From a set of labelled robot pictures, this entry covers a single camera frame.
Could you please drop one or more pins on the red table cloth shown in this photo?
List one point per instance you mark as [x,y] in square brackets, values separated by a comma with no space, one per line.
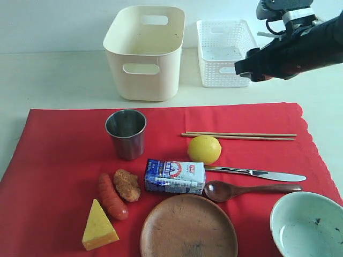
[51,181]

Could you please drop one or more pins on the cream plastic bin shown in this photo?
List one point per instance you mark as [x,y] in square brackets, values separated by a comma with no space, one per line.
[143,47]

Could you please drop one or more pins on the brown wooden plate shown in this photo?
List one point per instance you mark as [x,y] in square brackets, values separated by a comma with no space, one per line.
[188,225]

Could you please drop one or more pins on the fried chicken nugget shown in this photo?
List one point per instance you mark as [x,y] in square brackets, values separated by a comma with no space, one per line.
[127,185]

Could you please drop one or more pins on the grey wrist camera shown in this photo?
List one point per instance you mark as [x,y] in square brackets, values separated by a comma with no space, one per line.
[275,9]

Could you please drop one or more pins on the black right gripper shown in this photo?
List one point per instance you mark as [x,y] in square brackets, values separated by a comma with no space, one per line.
[285,58]

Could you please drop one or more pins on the white perforated plastic basket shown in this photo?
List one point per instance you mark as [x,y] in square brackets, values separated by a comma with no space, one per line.
[221,43]

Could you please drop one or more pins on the yellow cheese wedge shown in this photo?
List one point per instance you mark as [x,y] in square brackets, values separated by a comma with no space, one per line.
[98,230]

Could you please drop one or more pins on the silver table knife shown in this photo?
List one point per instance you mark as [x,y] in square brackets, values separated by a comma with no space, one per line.
[277,176]

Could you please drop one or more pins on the stainless steel cup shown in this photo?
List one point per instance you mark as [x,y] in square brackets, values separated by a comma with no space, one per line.
[126,128]

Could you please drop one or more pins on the yellow lemon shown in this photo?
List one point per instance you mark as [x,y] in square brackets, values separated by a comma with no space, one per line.
[204,148]

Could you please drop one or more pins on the dark wooden spoon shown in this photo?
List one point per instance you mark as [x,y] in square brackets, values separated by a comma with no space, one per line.
[218,191]

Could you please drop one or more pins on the blue white milk carton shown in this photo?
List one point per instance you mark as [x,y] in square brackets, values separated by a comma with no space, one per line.
[175,177]

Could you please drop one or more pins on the lower wooden chopstick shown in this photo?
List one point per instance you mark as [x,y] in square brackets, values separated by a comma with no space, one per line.
[233,137]

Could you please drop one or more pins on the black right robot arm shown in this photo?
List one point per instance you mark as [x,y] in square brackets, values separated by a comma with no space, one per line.
[331,43]

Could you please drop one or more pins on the pale green ceramic bowl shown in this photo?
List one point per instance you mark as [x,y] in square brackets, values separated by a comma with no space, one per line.
[307,224]

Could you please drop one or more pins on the red sausage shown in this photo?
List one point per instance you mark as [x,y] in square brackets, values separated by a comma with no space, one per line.
[110,199]

